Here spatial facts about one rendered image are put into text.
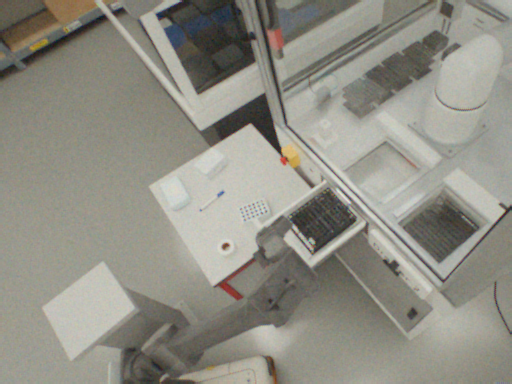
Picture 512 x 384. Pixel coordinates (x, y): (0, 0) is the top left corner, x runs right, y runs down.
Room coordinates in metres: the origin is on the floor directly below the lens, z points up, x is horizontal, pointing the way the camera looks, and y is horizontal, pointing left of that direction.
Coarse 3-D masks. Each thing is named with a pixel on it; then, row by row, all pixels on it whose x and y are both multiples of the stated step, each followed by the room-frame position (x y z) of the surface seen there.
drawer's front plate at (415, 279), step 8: (376, 232) 0.47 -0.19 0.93; (376, 240) 0.45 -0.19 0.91; (384, 240) 0.43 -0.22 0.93; (384, 248) 0.41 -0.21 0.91; (392, 248) 0.40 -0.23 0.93; (392, 256) 0.38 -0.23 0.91; (400, 256) 0.37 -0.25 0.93; (400, 264) 0.34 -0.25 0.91; (408, 264) 0.33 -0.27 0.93; (408, 272) 0.31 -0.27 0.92; (416, 272) 0.30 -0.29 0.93; (408, 280) 0.30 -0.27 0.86; (416, 280) 0.28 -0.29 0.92; (424, 280) 0.27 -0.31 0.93; (416, 288) 0.26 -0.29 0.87; (424, 288) 0.24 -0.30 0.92; (424, 296) 0.23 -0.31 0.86
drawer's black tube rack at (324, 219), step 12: (312, 204) 0.66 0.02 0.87; (324, 204) 0.65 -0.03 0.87; (336, 204) 0.64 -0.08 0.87; (288, 216) 0.61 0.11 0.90; (300, 216) 0.60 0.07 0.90; (312, 216) 0.60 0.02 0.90; (324, 216) 0.59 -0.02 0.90; (336, 216) 0.58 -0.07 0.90; (348, 216) 0.57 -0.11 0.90; (300, 228) 0.56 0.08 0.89; (312, 228) 0.54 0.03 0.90; (324, 228) 0.54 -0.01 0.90; (336, 228) 0.53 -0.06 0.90; (300, 240) 0.52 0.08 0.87; (324, 240) 0.50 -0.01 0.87
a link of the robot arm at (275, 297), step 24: (288, 264) 0.21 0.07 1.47; (264, 288) 0.16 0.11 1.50; (288, 288) 0.17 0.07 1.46; (240, 312) 0.14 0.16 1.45; (264, 312) 0.13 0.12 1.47; (288, 312) 0.13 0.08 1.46; (168, 336) 0.16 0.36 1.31; (192, 336) 0.14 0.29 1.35; (216, 336) 0.12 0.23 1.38; (192, 360) 0.10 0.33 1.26
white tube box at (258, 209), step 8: (256, 200) 0.78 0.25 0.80; (264, 200) 0.77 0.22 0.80; (240, 208) 0.75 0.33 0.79; (248, 208) 0.74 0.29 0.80; (256, 208) 0.74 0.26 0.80; (264, 208) 0.74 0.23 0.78; (240, 216) 0.71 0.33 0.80; (248, 216) 0.70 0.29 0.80; (256, 216) 0.70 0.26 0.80; (264, 216) 0.70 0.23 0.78; (248, 224) 0.68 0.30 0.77
